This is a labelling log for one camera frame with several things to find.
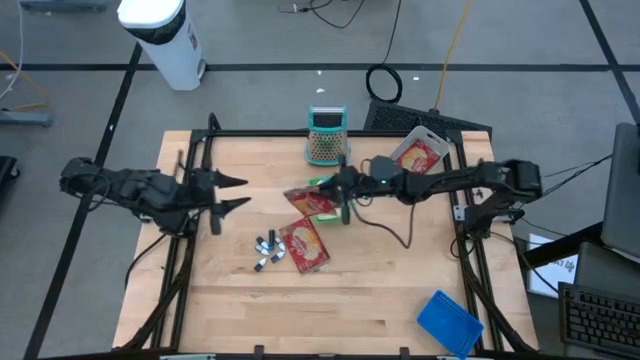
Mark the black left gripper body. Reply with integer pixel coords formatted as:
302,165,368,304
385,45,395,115
185,166,225,237

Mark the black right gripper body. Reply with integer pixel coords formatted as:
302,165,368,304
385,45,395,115
337,153,405,227

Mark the red snack packet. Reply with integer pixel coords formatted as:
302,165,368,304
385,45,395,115
283,185,339,218
397,139,442,175
278,216,332,275

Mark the light grey plastic bin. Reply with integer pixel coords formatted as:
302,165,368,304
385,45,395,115
388,124,451,176

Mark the white trash can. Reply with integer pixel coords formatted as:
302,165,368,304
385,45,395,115
116,0,208,93

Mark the blue plastic basket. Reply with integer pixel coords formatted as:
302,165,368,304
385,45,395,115
416,289,485,360

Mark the grey floor base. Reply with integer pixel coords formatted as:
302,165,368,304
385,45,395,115
0,109,55,128

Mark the black floor object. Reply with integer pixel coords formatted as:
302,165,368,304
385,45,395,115
0,155,21,197

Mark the black metal bar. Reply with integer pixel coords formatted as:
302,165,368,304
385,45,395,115
519,221,605,270

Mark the white paper sheet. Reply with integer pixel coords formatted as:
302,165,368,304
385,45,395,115
527,233,580,300

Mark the dark grey flat device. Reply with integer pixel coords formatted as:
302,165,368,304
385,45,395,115
573,241,640,301

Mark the grey closed laptop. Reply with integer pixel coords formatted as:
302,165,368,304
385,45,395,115
599,122,640,265

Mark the black keyboard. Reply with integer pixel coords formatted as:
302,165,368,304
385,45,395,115
558,281,640,360

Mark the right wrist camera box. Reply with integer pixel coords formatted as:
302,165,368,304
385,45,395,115
368,154,404,184

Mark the teal handled metal box grater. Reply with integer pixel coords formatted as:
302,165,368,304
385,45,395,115
303,104,351,168

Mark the black metal table frame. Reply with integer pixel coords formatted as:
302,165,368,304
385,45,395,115
112,112,540,354

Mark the brown gripper cable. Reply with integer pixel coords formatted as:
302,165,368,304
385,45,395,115
349,198,417,250

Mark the black power cable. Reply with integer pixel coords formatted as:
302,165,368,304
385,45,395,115
364,0,404,105

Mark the yellow cable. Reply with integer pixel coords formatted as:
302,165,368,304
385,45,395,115
432,0,474,113

